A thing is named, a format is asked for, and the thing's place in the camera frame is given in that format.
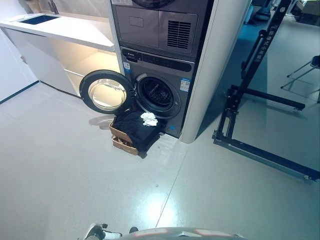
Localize dark rectangular sink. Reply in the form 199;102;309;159
18;14;62;26

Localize white blue product label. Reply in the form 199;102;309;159
180;77;191;92

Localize grey tumble dryer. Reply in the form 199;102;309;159
110;0;210;62

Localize wicker laundry basket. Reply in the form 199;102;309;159
108;119;141;157

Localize black metal gantry frame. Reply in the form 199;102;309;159
211;0;320;182

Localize round washing machine door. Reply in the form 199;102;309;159
79;69;137;115

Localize white appliance cabinet surround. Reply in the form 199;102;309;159
107;0;252;145

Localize black garment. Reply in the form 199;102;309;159
112;109;167;160

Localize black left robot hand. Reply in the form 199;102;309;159
101;223;123;240

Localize white counter cabinet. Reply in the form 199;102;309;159
0;12;123;97

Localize metal chair legs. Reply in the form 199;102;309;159
280;53;320;91

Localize dark metal faucet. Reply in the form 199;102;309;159
47;0;60;15

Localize grey front-load washing machine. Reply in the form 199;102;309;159
119;46;196;139

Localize white cloth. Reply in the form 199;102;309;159
139;111;159;128

